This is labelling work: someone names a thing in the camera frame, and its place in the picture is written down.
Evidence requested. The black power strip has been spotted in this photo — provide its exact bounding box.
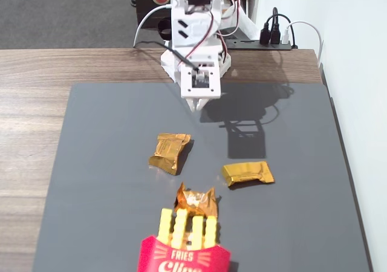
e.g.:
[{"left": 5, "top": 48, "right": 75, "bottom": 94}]
[{"left": 225, "top": 39, "right": 293, "bottom": 51}]

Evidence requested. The red fries box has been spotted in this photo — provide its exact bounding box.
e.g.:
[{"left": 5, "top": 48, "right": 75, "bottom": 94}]
[{"left": 137, "top": 235, "right": 232, "bottom": 272}]

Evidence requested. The thin black camera cable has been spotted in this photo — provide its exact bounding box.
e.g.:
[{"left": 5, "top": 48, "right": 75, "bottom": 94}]
[{"left": 134, "top": 40, "right": 200, "bottom": 72}]

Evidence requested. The black box round sticker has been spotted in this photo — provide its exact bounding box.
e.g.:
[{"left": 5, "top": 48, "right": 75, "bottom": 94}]
[{"left": 134, "top": 0, "right": 177, "bottom": 30}]

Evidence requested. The yellow toy fry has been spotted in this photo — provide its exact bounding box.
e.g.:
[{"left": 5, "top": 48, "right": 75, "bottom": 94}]
[
  {"left": 205, "top": 216, "right": 218, "bottom": 249},
  {"left": 171, "top": 209, "right": 189, "bottom": 249},
  {"left": 191, "top": 215, "right": 206, "bottom": 251},
  {"left": 158, "top": 208, "right": 174, "bottom": 245}
]

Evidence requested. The black tape roll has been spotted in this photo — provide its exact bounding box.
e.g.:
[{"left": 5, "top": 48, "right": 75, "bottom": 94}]
[{"left": 157, "top": 18, "right": 173, "bottom": 40}]

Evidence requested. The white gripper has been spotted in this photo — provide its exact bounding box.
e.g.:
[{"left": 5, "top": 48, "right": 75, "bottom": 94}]
[{"left": 177, "top": 46, "right": 222, "bottom": 113}]

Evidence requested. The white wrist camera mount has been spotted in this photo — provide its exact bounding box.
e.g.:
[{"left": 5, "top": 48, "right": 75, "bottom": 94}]
[{"left": 180, "top": 66, "right": 222, "bottom": 100}]

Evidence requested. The smooth gold bar wrapper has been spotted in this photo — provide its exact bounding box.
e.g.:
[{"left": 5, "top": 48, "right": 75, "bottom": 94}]
[{"left": 221, "top": 160, "right": 275, "bottom": 187}]

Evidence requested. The grey mat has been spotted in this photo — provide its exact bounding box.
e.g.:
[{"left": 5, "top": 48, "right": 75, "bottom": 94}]
[{"left": 31, "top": 83, "right": 373, "bottom": 272}]

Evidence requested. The crumpled gold printed wrapper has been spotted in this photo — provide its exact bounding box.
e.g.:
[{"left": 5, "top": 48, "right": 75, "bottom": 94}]
[{"left": 148, "top": 132, "right": 192, "bottom": 176}]

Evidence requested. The torn open gold wrapper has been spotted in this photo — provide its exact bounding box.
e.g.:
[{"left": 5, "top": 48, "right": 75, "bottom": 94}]
[{"left": 173, "top": 181, "right": 220, "bottom": 219}]

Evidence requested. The black usb plug cable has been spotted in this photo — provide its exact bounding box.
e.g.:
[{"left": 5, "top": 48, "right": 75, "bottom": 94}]
[
  {"left": 259, "top": 14, "right": 278, "bottom": 45},
  {"left": 270, "top": 7, "right": 299, "bottom": 50}
]

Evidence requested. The white usb plug cable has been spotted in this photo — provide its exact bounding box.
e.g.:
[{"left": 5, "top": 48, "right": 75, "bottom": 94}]
[{"left": 282, "top": 20, "right": 324, "bottom": 65}]

